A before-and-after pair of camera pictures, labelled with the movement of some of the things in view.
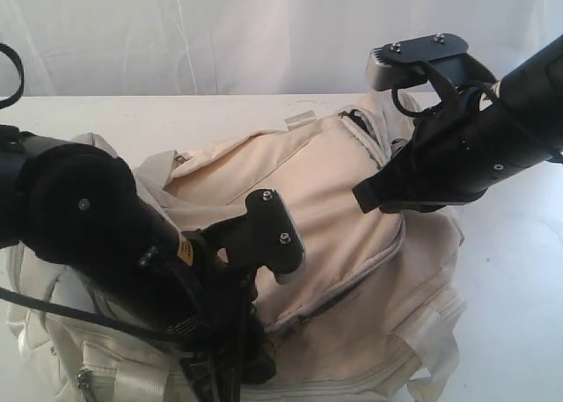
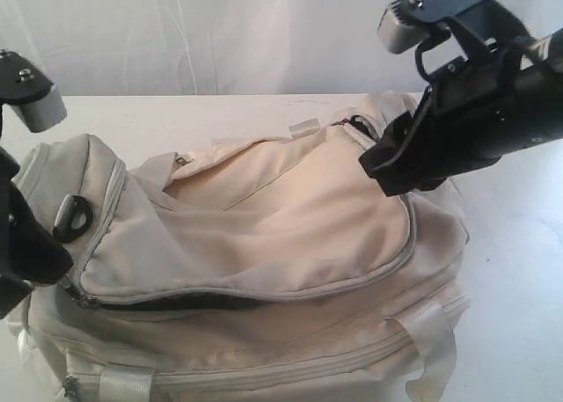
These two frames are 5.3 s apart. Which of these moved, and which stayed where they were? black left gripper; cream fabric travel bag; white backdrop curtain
Moved: black left gripper
Stayed: cream fabric travel bag; white backdrop curtain
